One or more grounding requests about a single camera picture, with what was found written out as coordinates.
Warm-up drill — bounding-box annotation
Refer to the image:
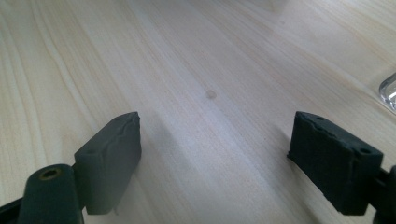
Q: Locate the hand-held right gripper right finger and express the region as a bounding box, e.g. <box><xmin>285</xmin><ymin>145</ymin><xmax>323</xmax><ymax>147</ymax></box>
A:
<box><xmin>286</xmin><ymin>110</ymin><xmax>385</xmax><ymax>217</ymax></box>

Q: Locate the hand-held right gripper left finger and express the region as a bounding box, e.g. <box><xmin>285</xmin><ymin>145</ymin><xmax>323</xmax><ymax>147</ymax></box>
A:
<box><xmin>74</xmin><ymin>111</ymin><xmax>143</xmax><ymax>217</ymax></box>

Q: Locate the clear acrylic book rack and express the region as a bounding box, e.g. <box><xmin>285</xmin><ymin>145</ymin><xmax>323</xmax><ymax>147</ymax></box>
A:
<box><xmin>378</xmin><ymin>72</ymin><xmax>396</xmax><ymax>112</ymax></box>

